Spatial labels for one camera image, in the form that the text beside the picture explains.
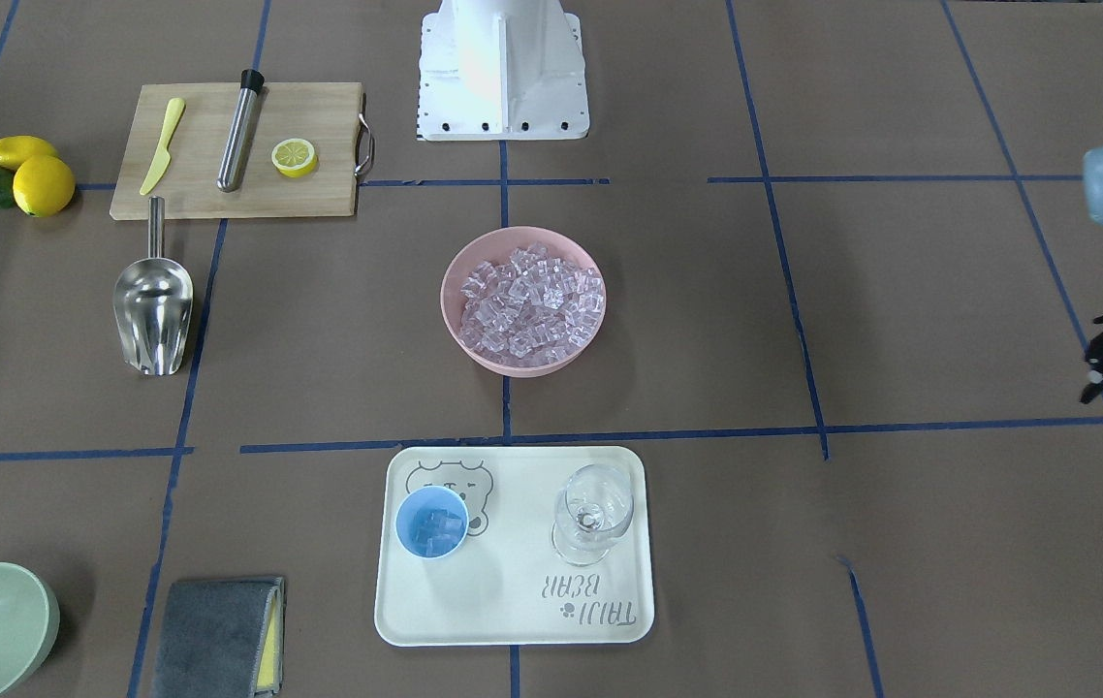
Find stainless steel ice scoop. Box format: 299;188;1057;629
113;196;194;376

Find clear ice cubes pile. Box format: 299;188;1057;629
450;243;606;369

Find ice cubes in cup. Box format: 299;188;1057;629
411;509;467;559

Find blue plastic cup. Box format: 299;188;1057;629
394;485;470;560

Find clear wine glass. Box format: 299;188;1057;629
552;463;636;567

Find pink bowl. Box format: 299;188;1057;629
439;226;608;377

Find cream bear tray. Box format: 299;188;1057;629
374;445;656;647

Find wooden cutting board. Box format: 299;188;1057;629
110;82;373;221

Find lemon half slice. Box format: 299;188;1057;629
269;138;318;178

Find steel cylinder muddler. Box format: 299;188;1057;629
216;68;267;193

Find grey folded cloth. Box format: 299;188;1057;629
151;576;286;697

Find yellow plastic knife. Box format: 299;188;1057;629
139;97;185;196

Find whole yellow lemon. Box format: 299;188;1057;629
13;155;77;217

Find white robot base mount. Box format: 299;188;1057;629
416;1;591;142

